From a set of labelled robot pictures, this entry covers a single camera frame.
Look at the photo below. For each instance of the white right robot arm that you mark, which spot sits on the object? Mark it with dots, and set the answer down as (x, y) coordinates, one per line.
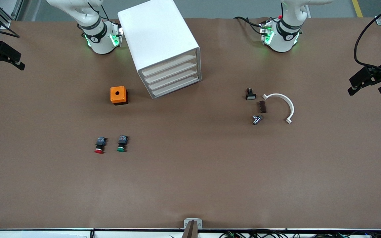
(99, 36)

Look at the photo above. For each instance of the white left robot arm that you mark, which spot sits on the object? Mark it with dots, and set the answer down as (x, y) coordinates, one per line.
(283, 36)

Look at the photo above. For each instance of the small black white-faced push button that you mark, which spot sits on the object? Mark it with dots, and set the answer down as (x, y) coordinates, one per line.
(250, 96)

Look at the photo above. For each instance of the red mushroom push button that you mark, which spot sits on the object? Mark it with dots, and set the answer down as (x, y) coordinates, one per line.
(100, 145)

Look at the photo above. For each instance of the green mushroom push button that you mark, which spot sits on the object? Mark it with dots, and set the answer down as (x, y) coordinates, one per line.
(122, 144)

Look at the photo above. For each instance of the white drawer cabinet housing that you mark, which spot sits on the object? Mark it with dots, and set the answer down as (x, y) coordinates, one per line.
(157, 29)

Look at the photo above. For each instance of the yellow floor tape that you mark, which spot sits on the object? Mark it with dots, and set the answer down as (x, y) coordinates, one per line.
(357, 8)

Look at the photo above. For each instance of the dark brown cylinder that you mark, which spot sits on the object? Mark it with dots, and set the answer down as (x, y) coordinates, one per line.
(263, 107)

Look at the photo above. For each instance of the chrome metal tee fitting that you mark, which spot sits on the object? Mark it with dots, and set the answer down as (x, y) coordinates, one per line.
(257, 119)

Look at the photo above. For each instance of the brown paper table cover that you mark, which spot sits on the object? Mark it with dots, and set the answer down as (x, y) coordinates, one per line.
(190, 172)

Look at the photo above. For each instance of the orange button enclosure box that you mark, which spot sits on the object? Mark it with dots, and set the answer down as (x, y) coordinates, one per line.
(117, 94)

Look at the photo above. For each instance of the white table edge rail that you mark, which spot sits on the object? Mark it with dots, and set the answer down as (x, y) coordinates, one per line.
(45, 234)

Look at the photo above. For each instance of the grey metal edge bracket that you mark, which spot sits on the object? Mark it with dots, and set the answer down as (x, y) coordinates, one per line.
(193, 222)

